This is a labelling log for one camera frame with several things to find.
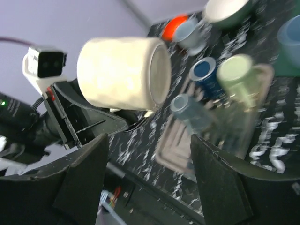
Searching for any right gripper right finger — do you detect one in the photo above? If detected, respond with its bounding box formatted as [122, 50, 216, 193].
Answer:
[190, 135, 300, 225]

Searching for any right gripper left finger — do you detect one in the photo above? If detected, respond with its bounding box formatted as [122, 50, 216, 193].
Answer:
[0, 134, 109, 225]

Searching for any orange red bowl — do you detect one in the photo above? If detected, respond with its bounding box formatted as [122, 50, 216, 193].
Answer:
[162, 15, 189, 42]

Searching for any dark green mat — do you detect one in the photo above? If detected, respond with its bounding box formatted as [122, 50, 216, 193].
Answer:
[274, 0, 300, 77]

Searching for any light green mug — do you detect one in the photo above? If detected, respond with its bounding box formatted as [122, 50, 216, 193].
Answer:
[217, 54, 263, 109]

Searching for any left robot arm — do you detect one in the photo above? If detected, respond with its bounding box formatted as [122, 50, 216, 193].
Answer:
[0, 80, 137, 164]

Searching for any cream white mug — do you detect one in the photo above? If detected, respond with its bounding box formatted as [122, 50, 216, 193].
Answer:
[76, 37, 172, 117]

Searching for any grey blue mug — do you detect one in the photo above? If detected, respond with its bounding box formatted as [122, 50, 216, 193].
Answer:
[170, 93, 218, 135]

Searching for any silver metal tray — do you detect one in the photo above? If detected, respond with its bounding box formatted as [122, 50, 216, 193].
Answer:
[154, 63, 276, 176]

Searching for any blue plastic tumbler front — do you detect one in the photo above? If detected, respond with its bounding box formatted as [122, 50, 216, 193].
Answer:
[277, 15, 300, 68]

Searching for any light blue footed cup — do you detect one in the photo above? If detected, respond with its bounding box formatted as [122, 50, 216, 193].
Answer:
[173, 17, 212, 56]

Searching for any large white bowl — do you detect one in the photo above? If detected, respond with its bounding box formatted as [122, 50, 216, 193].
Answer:
[202, 0, 256, 29]

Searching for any dark blue mug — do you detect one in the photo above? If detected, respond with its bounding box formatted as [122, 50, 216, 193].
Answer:
[188, 57, 225, 100]

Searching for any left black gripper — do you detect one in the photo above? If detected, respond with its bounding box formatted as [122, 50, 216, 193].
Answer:
[31, 81, 129, 148]

